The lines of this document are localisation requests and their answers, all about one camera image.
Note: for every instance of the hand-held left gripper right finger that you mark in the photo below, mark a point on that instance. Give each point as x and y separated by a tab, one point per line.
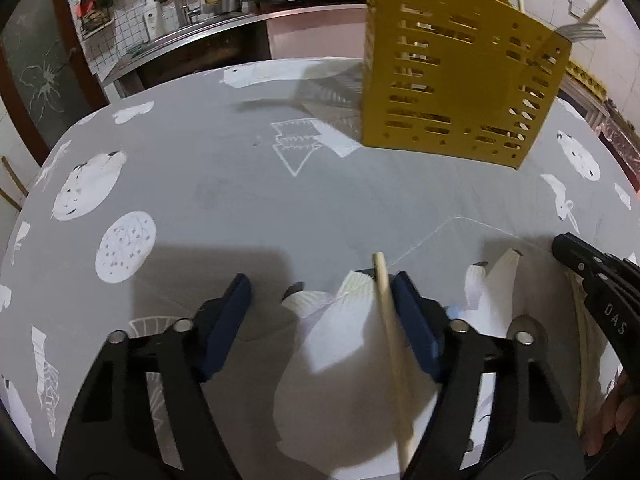
415	330

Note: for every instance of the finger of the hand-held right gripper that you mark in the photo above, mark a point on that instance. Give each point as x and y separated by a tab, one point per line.
575	252

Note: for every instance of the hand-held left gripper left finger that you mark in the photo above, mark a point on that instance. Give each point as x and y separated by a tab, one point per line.
225	330

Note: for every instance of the yellow slotted utensil holder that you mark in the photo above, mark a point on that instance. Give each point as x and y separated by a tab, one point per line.
450	85

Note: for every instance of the person's right hand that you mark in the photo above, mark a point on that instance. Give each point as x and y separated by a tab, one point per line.
617	410

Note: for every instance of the plastic covered red cabinet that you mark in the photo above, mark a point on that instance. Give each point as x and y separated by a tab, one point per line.
625	132

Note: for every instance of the grey bear printed tablecloth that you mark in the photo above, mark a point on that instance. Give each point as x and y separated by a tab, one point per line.
225	185

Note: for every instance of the yellow egg carton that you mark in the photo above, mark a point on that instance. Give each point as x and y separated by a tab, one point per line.
587	80

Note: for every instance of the wooden sticks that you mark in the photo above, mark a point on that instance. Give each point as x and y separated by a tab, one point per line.
12	185

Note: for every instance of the steel sink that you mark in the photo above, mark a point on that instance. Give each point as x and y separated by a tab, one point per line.
175	35

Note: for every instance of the white detergent bottle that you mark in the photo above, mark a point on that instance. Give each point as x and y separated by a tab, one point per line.
153	17

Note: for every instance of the brown framed glass door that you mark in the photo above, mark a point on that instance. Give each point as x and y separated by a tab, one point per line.
35	70

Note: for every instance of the white wall socket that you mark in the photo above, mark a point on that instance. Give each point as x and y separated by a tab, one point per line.
580	6

